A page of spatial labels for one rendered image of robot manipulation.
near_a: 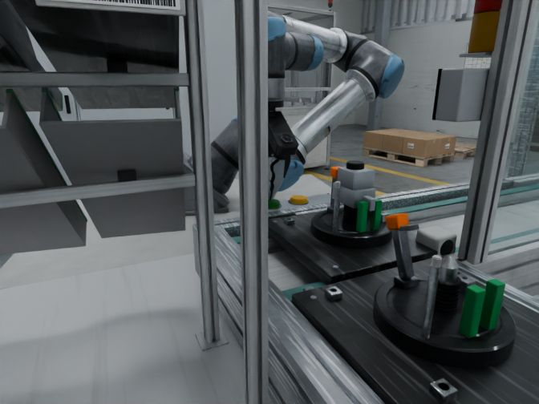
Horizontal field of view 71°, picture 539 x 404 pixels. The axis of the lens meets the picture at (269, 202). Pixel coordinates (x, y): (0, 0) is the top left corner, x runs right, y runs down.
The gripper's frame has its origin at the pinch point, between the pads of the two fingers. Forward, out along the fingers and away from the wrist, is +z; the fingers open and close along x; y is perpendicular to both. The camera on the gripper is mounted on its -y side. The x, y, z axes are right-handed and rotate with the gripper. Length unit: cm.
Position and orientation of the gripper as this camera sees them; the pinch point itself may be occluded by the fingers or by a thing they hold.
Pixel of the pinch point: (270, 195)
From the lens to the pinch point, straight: 82.1
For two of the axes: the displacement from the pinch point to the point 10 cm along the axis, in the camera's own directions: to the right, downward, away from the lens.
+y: -4.2, -2.8, 8.6
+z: 0.0, 9.5, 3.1
